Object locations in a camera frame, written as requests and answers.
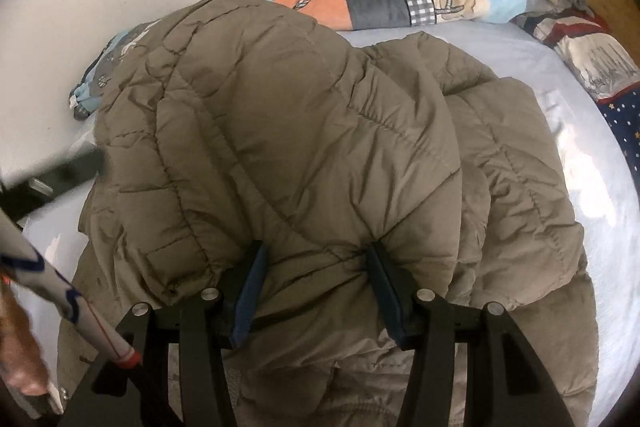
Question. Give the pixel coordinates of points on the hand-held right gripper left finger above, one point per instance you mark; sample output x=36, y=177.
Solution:
x=250, y=297

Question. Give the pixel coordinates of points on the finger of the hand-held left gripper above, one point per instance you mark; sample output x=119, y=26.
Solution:
x=65, y=172

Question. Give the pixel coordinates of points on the khaki puffer jacket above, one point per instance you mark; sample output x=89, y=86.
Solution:
x=300, y=132

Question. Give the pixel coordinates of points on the person's left hand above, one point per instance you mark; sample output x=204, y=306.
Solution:
x=17, y=352

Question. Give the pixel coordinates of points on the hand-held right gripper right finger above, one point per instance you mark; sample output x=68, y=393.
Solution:
x=387, y=302

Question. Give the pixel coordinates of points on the light blue bed sheet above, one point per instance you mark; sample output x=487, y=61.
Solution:
x=590, y=187

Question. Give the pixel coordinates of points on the patchwork cartoon blanket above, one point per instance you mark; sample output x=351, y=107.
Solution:
x=375, y=2

